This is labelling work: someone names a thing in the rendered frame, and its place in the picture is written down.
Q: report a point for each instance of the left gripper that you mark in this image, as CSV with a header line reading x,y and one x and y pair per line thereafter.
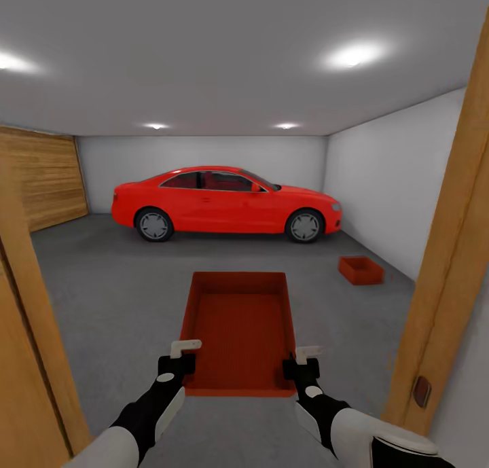
x,y
187,362

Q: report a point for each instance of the car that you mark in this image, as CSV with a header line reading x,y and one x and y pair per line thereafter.
x,y
223,199

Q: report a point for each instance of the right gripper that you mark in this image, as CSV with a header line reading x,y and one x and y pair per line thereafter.
x,y
292,371

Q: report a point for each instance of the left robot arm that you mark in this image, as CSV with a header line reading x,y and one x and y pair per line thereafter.
x,y
141,424

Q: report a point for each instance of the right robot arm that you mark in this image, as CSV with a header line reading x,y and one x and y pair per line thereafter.
x,y
356,439

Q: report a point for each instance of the storage box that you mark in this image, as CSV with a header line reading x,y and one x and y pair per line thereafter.
x,y
243,320
361,270

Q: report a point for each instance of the garage door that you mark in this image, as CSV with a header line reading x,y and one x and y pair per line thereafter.
x,y
46,175

